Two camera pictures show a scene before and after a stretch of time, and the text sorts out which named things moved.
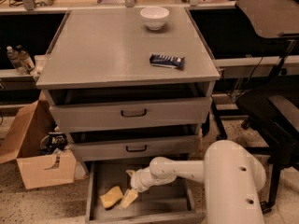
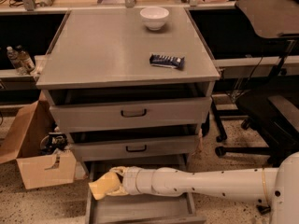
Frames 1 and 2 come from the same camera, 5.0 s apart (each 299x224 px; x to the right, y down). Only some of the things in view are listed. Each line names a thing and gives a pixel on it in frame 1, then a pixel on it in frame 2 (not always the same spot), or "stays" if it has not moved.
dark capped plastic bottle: [25, 59] stays
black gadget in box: [52, 142] stays
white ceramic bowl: [154, 18] stays
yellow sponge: [111, 196] to [109, 182]
